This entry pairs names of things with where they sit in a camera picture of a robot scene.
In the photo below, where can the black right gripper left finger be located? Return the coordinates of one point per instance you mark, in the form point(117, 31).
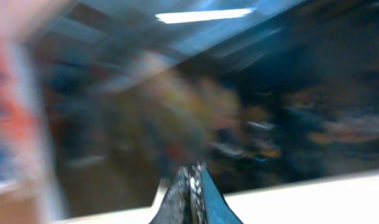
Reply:
point(175, 206)

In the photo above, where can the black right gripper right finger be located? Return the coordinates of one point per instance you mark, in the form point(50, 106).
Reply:
point(208, 205)

